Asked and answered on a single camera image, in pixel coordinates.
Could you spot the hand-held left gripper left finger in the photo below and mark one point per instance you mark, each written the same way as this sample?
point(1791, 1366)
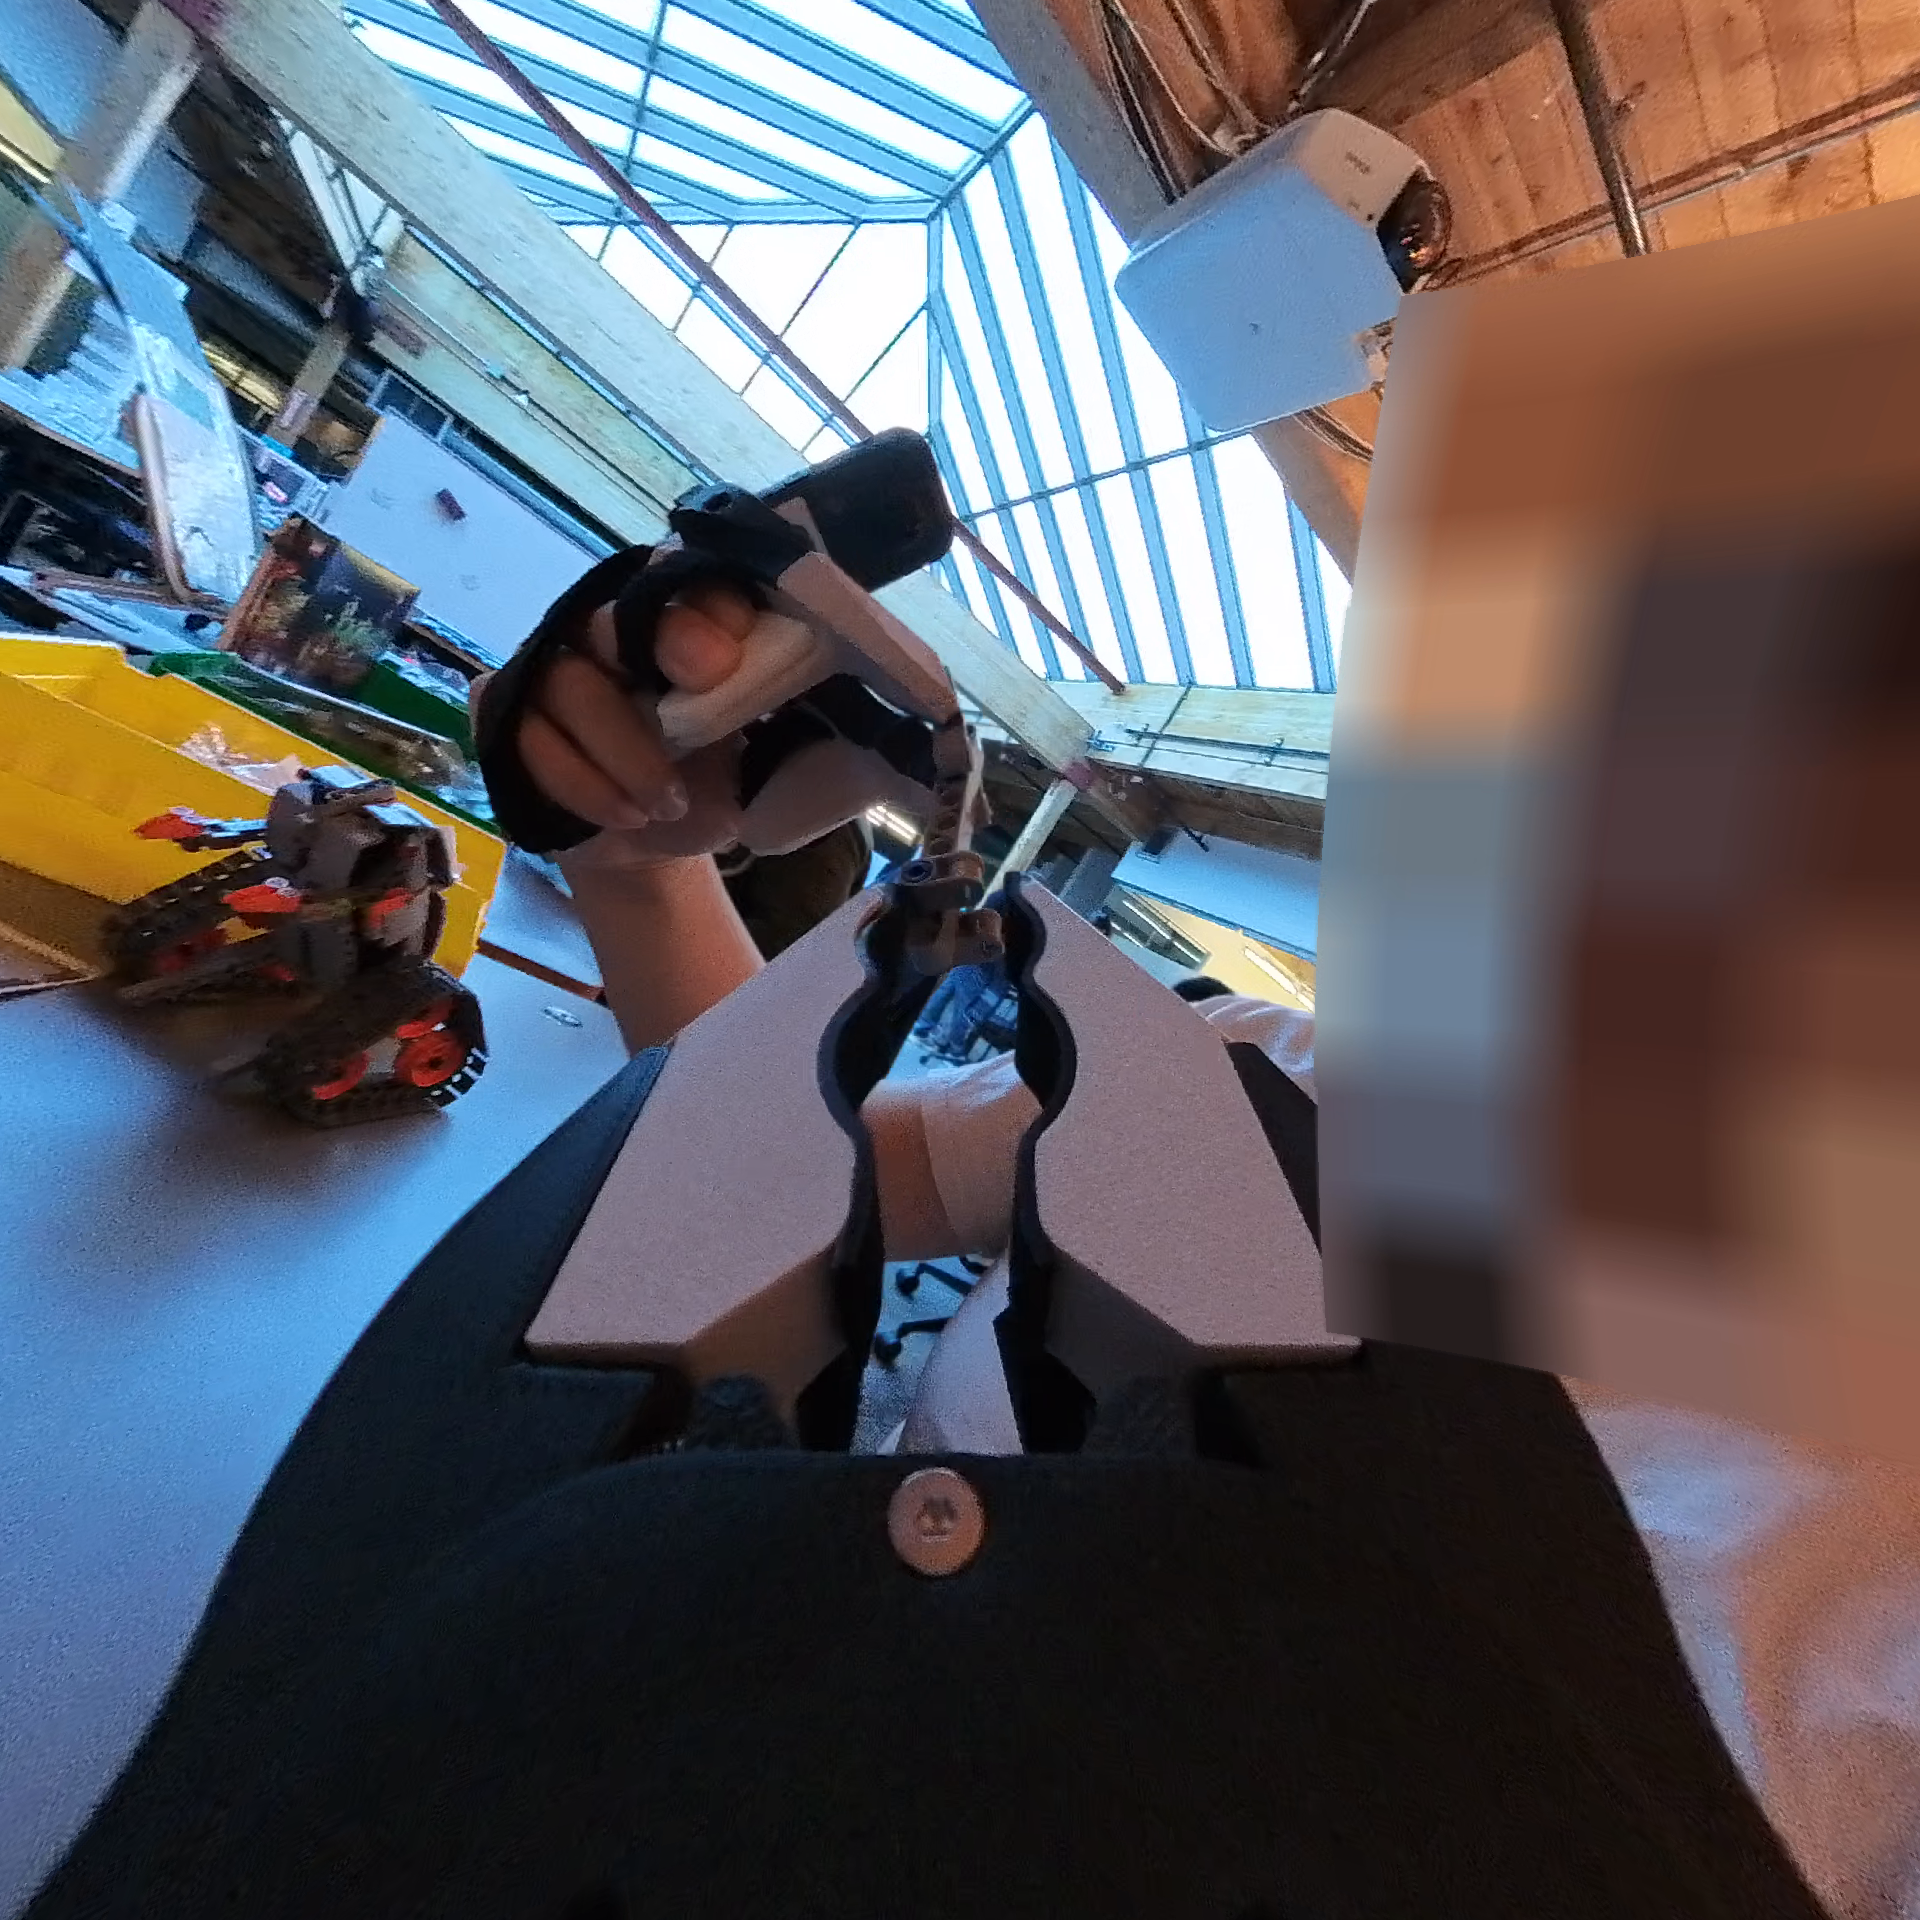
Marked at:
point(708, 1200)

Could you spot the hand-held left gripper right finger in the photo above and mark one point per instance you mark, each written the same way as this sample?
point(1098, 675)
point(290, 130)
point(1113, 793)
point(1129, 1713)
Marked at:
point(1170, 1200)

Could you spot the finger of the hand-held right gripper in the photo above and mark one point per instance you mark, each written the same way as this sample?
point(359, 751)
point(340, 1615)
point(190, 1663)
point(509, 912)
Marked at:
point(878, 643)
point(823, 788)

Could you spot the grey beam assembly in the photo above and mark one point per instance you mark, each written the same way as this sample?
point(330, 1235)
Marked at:
point(938, 916)

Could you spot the person's right forearm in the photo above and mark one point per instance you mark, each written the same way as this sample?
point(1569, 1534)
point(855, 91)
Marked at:
point(668, 943)

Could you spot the person's right hand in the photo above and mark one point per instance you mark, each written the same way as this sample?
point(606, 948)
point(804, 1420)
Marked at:
point(598, 766)

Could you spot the glass skylight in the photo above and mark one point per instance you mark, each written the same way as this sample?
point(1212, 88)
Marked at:
point(1049, 375)

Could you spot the whiteboard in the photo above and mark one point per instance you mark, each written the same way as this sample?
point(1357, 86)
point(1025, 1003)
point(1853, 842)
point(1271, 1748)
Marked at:
point(451, 556)

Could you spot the green storage bin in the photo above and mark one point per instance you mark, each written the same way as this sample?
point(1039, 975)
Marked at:
point(408, 697)

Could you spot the dark tracked robot model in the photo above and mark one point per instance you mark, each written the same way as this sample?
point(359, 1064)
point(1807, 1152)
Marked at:
point(346, 898)

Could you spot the dark printed toy box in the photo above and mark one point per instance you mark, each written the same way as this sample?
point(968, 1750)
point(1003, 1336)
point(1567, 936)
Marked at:
point(326, 597)

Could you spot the person's white shirt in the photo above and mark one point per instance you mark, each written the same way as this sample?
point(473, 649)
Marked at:
point(1773, 1574)

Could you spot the yellow bin with plastic bags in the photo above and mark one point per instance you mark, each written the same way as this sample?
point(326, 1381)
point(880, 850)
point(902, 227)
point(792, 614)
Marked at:
point(59, 747)

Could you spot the white ceiling camera unit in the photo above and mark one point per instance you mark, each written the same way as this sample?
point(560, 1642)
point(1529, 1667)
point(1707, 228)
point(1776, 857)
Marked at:
point(1263, 267)

